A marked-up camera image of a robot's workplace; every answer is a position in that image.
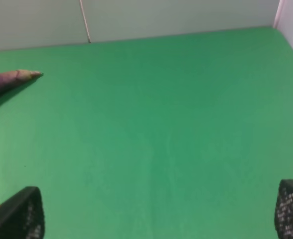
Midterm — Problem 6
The purple eggplant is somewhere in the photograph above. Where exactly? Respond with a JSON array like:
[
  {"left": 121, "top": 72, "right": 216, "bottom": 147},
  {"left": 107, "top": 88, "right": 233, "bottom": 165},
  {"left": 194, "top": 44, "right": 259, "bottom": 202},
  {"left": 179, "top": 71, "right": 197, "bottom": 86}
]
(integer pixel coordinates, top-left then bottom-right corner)
[{"left": 0, "top": 69, "right": 43, "bottom": 95}]

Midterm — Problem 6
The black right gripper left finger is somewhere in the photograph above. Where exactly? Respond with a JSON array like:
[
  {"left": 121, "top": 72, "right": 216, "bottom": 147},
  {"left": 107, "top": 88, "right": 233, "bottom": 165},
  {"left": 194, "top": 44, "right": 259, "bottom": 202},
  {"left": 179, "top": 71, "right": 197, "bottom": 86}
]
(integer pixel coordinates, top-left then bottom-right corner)
[{"left": 0, "top": 186, "right": 45, "bottom": 239}]

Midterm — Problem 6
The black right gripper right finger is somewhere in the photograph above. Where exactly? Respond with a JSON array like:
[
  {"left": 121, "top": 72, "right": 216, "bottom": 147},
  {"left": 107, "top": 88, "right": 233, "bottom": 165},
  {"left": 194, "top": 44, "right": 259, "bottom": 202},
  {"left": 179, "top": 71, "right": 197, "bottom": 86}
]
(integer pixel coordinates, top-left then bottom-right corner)
[{"left": 274, "top": 179, "right": 293, "bottom": 239}]

